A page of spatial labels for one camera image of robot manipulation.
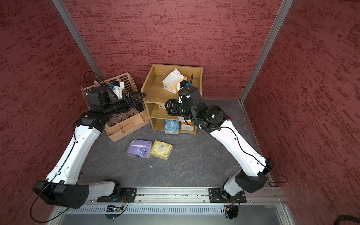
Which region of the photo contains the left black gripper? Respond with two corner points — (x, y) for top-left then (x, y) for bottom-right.
(103, 91), (146, 116)

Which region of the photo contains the orange white tissue box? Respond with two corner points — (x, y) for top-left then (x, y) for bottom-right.
(162, 68), (188, 94)

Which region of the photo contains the yellow green tissue pack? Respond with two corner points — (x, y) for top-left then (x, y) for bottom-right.
(150, 140), (173, 161)

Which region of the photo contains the purple tissue pack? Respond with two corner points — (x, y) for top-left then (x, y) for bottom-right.
(127, 139), (152, 158)

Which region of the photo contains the small beige tissue box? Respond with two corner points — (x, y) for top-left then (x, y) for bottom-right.
(158, 103), (165, 109)

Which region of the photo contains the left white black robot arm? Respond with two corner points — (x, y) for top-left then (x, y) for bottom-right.
(32, 85), (146, 209)

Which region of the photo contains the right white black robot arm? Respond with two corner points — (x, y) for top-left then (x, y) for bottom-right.
(165, 85), (275, 202)

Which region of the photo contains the wooden three-tier shelf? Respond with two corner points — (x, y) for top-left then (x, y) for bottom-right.
(141, 64), (203, 131)

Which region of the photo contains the blue tissue pack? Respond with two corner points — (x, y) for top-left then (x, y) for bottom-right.
(164, 120), (181, 135)

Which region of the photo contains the wooden slotted desk organizer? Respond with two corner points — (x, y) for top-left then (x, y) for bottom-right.
(81, 73), (150, 142)

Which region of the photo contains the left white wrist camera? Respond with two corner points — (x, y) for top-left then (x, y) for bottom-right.
(109, 81), (125, 99)

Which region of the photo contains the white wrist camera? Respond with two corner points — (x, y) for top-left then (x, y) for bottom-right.
(109, 81), (125, 99)
(177, 80), (189, 91)

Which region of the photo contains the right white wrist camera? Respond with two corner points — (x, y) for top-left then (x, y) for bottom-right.
(177, 80), (189, 91)

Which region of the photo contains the left corner aluminium post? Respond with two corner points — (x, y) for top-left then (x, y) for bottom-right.
(52, 0), (103, 78)

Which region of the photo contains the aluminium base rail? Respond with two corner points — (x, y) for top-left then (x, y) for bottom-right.
(84, 187), (288, 206)

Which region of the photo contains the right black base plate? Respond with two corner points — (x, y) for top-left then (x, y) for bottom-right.
(208, 188), (247, 203)

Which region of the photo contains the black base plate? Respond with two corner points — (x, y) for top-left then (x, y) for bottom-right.
(97, 187), (137, 203)
(208, 188), (247, 203)

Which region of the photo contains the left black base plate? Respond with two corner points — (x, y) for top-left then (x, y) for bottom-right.
(97, 187), (137, 203)

